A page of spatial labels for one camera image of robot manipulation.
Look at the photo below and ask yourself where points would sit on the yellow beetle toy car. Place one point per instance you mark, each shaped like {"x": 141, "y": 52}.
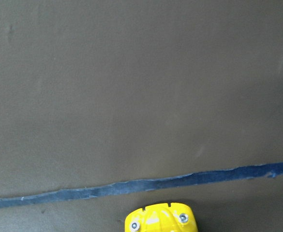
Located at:
{"x": 161, "y": 217}

